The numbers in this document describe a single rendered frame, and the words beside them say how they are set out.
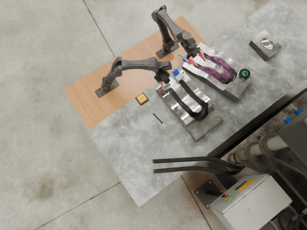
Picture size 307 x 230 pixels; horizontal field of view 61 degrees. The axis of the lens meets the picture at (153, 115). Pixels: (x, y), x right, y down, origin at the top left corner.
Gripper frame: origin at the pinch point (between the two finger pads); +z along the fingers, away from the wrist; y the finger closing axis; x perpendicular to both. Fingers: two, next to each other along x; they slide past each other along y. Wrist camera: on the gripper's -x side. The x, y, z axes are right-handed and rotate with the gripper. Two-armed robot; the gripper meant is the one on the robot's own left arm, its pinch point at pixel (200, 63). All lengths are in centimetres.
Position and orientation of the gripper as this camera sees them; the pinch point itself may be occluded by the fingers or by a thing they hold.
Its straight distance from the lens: 177.5
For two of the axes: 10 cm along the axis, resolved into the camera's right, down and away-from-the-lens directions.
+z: 5.6, 8.0, -2.0
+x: 0.3, 2.3, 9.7
